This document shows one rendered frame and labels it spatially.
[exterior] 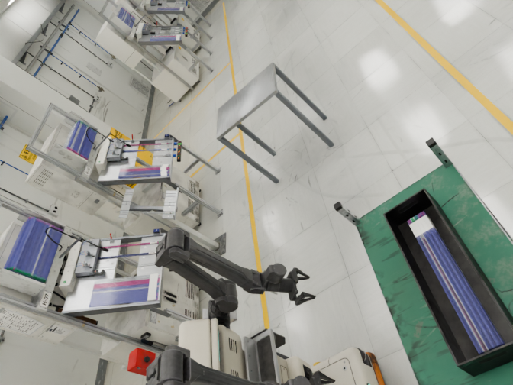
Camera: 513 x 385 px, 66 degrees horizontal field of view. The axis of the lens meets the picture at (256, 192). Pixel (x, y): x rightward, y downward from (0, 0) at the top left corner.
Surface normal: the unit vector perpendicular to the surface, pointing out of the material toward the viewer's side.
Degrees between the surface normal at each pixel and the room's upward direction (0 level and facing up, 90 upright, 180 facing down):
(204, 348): 42
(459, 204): 0
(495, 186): 0
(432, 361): 0
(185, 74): 90
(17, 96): 90
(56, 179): 90
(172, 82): 90
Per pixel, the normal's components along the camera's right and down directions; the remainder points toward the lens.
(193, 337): -0.02, -0.74
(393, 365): -0.69, -0.49
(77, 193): 0.11, 0.67
